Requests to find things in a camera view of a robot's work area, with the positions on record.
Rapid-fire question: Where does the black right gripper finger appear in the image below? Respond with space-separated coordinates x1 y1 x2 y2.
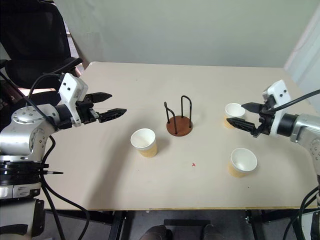
241 101 263 114
226 117 258 133

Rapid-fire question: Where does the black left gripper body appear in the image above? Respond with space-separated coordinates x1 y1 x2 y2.
75 95 100 125

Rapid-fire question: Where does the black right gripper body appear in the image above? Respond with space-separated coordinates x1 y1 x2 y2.
250 99 277 138

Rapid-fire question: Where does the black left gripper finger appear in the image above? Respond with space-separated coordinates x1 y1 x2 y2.
86 92 113 104
97 108 128 124

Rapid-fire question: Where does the yellow paper cup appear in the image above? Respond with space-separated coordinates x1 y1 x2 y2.
130 128 158 158
227 147 258 179
223 102 246 130

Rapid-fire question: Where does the black office chair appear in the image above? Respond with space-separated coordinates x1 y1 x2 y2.
0 0 84 90

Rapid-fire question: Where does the dark rounded left foot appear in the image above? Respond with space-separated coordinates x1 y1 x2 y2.
142 224 173 240

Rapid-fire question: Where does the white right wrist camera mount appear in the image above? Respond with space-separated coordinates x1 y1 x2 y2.
261 79 293 138

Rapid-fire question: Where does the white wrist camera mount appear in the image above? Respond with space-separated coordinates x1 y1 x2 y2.
261 79 293 138
58 72 89 128

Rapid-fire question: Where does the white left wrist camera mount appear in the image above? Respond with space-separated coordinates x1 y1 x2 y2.
58 72 89 128

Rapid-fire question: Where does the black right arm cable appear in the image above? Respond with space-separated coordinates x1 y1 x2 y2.
264 89 320 112

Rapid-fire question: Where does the wooden base wire cup rack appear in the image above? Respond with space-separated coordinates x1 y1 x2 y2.
163 95 194 138

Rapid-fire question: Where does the black table frame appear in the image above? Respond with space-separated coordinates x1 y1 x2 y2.
44 208 316 240

